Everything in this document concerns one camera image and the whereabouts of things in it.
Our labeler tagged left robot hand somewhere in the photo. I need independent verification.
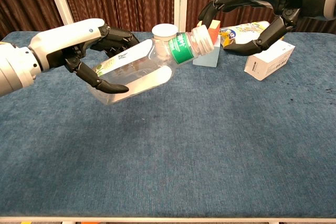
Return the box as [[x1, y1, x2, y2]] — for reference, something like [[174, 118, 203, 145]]
[[28, 18, 140, 93]]

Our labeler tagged transparent plastic bottle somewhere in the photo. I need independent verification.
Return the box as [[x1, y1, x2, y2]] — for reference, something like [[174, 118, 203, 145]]
[[88, 31, 203, 106]]

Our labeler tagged white bottle cap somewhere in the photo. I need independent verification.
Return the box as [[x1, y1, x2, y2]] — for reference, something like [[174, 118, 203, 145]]
[[191, 24, 215, 55]]

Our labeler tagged yellow white snack bag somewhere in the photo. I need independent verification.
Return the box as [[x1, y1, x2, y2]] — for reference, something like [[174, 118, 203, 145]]
[[219, 20, 287, 50]]

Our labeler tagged white carton box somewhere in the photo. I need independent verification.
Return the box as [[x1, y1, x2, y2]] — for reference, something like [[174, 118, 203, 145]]
[[244, 39, 296, 82]]

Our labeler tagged orange yellow cube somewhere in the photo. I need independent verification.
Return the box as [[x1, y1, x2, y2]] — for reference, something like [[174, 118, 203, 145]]
[[198, 20, 222, 44]]

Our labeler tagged white paper cup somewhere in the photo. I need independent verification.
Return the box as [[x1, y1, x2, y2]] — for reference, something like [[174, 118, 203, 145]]
[[152, 24, 178, 42]]

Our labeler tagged blue table mat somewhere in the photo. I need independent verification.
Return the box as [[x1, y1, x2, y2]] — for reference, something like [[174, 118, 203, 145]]
[[0, 31, 336, 219]]

